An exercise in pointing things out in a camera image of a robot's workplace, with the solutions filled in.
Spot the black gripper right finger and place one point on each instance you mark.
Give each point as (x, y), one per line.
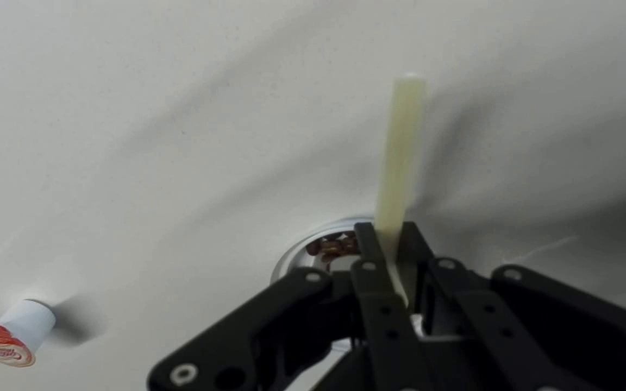
(544, 332)

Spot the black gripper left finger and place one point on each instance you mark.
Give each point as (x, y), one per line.
(292, 325)

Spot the pale yellow stick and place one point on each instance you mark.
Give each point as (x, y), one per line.
(403, 152)

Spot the white round plastic lid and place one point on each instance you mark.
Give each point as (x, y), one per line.
(292, 253)

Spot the brown coffee beans pile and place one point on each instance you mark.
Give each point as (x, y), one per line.
(330, 245)

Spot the small creamer cup red lid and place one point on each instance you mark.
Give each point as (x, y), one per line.
(20, 332)

